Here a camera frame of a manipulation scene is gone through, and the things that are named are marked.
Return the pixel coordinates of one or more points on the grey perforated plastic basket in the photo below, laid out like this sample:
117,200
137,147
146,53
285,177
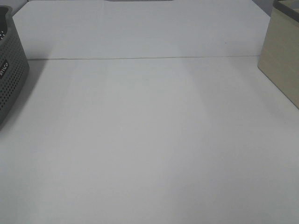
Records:
14,67

